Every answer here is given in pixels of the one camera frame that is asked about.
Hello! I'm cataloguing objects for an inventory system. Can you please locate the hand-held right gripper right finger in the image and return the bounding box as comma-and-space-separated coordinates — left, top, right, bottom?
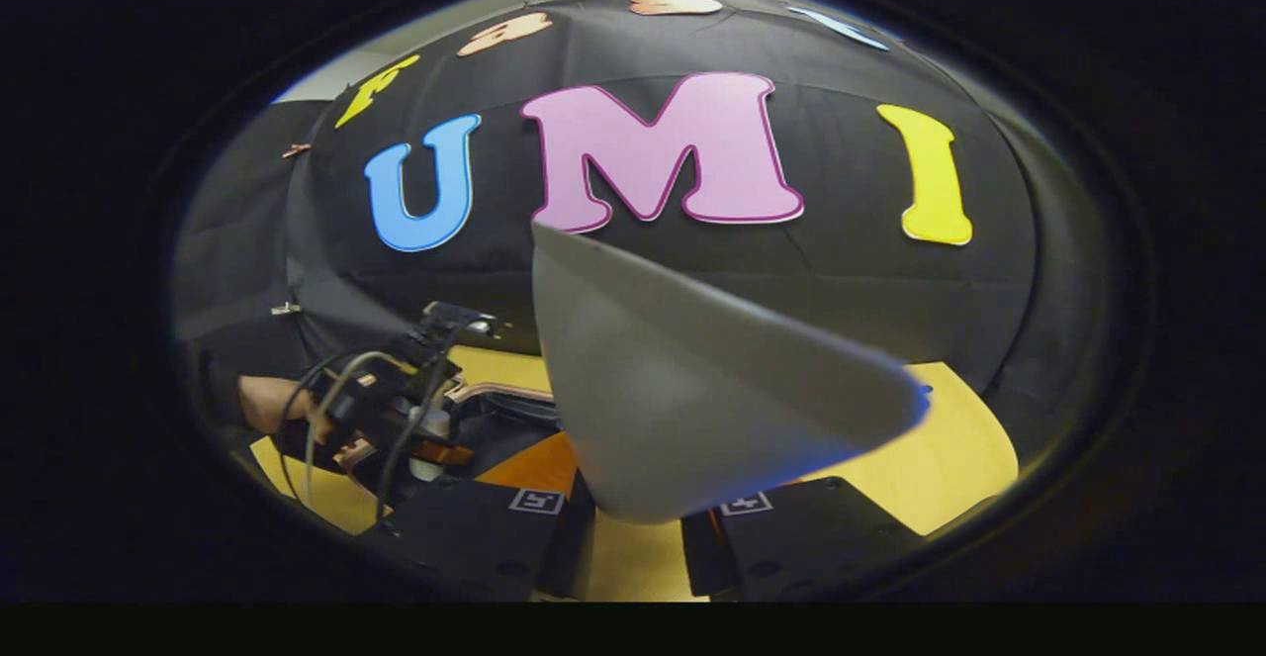
680, 475, 928, 604

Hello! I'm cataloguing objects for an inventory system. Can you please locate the black backdrop cloth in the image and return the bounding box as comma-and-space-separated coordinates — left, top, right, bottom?
173, 0, 1124, 439

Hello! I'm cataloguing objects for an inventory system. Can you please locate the white skin care tube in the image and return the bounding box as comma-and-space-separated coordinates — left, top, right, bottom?
530, 220, 934, 526

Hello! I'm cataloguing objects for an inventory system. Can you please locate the grey cable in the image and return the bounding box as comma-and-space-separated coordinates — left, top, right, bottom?
301, 349, 403, 511

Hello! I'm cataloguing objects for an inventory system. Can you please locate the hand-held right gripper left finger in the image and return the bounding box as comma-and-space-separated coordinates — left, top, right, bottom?
379, 431, 597, 604

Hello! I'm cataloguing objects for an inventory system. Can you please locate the black cable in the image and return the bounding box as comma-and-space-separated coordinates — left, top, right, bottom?
372, 337, 468, 530

